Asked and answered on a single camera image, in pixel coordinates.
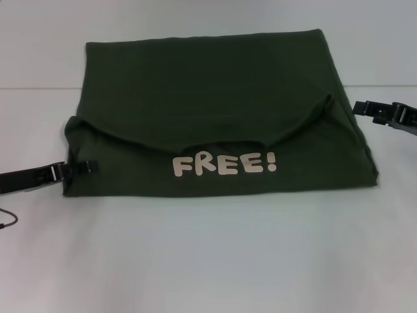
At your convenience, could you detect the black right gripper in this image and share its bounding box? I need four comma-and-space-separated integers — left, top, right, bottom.
353, 100, 417, 137

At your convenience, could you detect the dark green shirt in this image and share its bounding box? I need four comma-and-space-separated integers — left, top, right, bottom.
62, 28, 381, 200

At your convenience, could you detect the brown left arm cable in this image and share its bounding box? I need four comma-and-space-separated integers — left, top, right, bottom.
0, 207, 20, 230

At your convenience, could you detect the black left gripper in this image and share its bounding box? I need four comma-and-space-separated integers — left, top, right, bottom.
0, 160, 99, 197

